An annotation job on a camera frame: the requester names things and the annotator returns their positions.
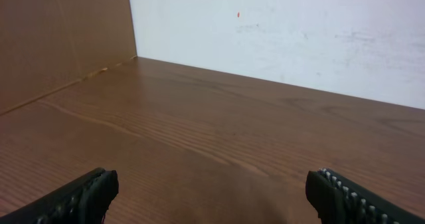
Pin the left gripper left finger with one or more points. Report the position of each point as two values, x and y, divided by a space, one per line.
84 200

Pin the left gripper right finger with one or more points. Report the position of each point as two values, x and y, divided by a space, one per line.
340 200

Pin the brown cardboard panel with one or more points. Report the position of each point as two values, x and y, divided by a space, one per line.
49 44

